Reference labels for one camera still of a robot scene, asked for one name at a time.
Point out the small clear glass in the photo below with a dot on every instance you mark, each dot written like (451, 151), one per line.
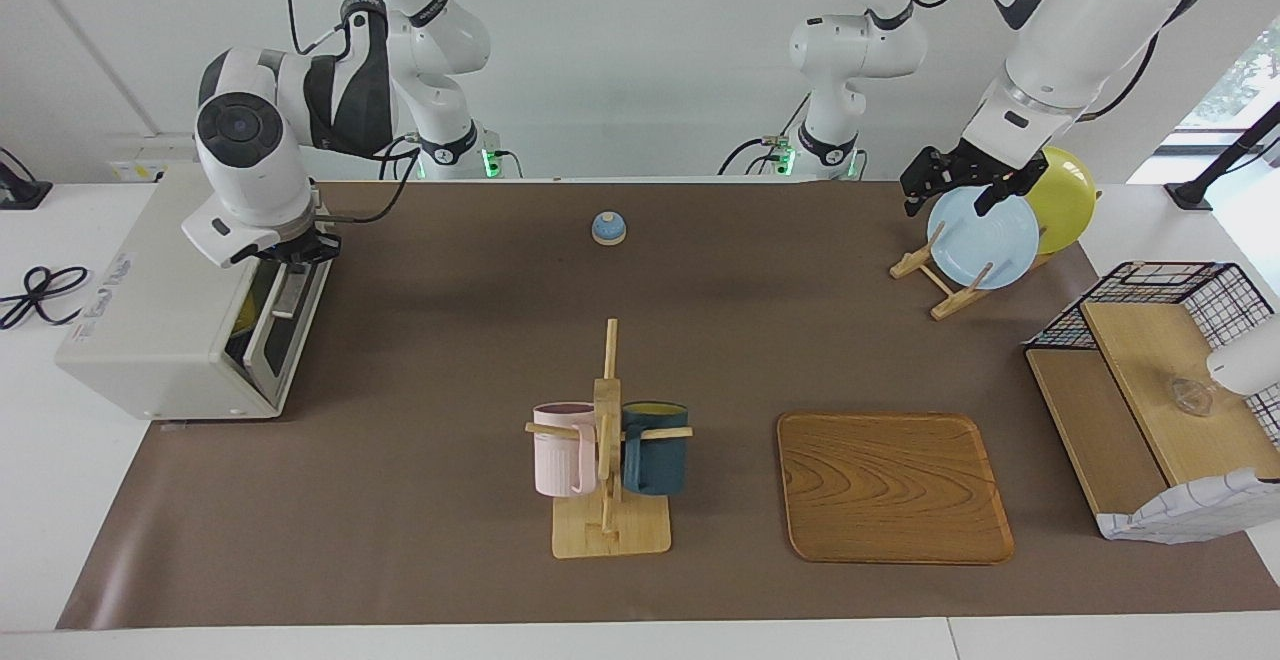
(1193, 398)

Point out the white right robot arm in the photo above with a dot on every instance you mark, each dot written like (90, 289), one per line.
(250, 130)

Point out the light blue plate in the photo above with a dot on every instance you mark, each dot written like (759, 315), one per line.
(985, 250)

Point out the pink mug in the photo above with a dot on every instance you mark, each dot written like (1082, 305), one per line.
(560, 455)

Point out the yellow plate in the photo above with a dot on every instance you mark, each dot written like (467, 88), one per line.
(1065, 205)

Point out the wooden plate rack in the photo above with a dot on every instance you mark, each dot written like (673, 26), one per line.
(955, 305)

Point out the white wall socket box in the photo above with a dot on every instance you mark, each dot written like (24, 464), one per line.
(140, 171)

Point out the white checked cloth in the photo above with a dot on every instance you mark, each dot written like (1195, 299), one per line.
(1200, 510)

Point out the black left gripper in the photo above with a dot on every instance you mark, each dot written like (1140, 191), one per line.
(985, 168)

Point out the black table clamp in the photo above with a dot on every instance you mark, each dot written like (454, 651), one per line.
(20, 195)

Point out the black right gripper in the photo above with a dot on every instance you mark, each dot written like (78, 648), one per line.
(298, 245)

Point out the wooden mug rack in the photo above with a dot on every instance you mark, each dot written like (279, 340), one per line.
(608, 535)

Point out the brown table mat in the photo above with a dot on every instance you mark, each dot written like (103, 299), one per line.
(450, 340)

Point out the white toaster oven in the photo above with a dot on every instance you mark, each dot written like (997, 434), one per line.
(150, 310)

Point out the small blue bell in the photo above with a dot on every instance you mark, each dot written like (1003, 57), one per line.
(609, 230)

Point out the dark teal mug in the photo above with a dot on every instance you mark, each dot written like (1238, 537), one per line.
(655, 460)

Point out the window with green trees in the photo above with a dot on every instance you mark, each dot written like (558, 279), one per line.
(1245, 80)

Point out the white rounded object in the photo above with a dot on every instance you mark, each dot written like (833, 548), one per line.
(1250, 360)

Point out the wooden serving tray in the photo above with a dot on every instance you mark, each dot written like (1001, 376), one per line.
(890, 490)

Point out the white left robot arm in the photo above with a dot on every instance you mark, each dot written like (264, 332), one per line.
(1080, 10)

